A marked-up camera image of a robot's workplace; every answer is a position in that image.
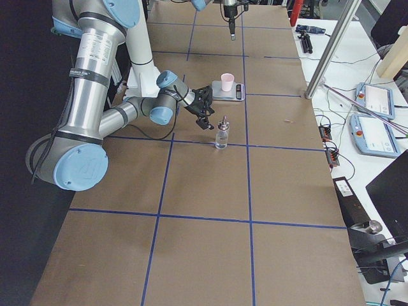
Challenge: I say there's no teach pendant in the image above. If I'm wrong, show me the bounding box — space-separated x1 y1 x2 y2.
355 82 395 120
349 114 401 158

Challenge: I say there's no black power box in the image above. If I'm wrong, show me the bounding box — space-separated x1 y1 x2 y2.
333 177 371 228

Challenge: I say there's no lower teach pendant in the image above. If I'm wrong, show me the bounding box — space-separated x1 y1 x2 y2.
349 114 401 158

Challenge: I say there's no orange terminal block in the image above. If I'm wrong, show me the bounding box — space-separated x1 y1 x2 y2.
325 147 340 168
318 126 332 142

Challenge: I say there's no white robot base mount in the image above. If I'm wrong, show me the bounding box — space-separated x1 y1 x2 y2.
126 62 160 98

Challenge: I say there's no orange terminal block upper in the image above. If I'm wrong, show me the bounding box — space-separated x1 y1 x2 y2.
318 126 332 142

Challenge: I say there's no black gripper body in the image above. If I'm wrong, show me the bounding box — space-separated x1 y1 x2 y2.
222 0 249 20
185 86 214 122

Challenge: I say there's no orange terminal block lower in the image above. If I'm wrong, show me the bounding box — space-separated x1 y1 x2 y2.
325 147 340 168

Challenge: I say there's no aluminium frame post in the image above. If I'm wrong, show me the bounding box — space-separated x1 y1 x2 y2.
305 0 361 99

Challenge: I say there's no upper teach pendant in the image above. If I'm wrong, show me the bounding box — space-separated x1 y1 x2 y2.
355 82 395 120

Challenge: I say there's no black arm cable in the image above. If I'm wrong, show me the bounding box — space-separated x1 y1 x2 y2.
129 75 187 140

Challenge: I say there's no black monitor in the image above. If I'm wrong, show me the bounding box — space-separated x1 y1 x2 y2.
366 151 408 237

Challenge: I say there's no black camera tripod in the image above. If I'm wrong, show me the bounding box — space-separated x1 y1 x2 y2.
298 31 313 54

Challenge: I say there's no pink paper cup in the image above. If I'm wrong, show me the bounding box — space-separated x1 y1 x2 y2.
221 73 235 92

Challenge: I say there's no digital kitchen scale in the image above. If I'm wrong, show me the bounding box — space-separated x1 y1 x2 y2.
211 80 245 101

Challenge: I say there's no glass sauce bottle metal spout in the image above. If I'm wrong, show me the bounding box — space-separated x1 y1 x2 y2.
215 115 230 149

